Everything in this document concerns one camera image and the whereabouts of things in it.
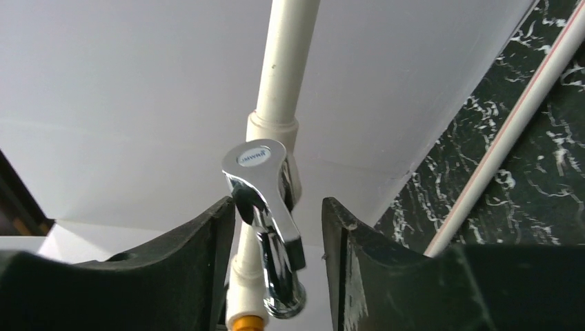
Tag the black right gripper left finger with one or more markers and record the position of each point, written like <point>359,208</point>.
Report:
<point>176,281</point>

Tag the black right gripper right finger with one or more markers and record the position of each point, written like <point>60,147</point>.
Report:
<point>375,283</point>

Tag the chrome metal faucet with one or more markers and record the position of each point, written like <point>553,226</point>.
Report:
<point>258,174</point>

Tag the orange plastic faucet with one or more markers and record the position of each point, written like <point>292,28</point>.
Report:
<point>248,323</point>

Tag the white pvc pipe frame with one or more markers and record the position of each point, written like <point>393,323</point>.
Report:
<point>290,33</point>

